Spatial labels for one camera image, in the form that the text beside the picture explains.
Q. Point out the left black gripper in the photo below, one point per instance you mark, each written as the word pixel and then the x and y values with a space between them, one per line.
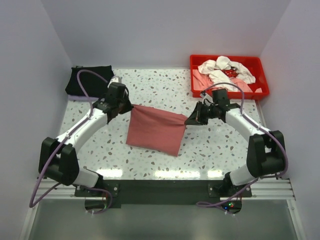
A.
pixel 129 106

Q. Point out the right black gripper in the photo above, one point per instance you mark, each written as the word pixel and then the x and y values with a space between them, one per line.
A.
pixel 196 118

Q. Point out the dusty pink t shirt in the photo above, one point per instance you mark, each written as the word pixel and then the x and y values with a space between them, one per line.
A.
pixel 156 129

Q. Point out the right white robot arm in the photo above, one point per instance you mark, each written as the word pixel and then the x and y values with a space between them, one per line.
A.
pixel 266 154

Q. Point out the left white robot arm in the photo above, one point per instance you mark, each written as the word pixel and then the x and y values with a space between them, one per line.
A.
pixel 58 156

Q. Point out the light pink t shirt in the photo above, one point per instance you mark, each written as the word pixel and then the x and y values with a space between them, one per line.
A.
pixel 202 81

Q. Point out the folded black t shirt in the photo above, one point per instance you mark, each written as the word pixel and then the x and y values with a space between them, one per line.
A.
pixel 92 84

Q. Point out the white t shirt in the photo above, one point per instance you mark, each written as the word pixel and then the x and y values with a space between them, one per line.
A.
pixel 228 74

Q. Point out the folded lavender t shirt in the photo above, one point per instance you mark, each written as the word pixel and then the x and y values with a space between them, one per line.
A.
pixel 82 98

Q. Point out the red plastic bin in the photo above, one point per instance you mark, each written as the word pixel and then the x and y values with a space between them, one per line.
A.
pixel 260 88

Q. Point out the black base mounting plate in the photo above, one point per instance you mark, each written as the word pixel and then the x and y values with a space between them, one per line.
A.
pixel 200 193

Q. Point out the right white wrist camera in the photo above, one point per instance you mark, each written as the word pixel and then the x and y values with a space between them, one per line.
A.
pixel 205 95

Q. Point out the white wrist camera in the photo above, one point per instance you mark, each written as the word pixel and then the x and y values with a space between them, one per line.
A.
pixel 114 79
pixel 205 95

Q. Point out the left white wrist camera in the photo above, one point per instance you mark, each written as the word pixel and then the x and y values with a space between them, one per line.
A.
pixel 114 79

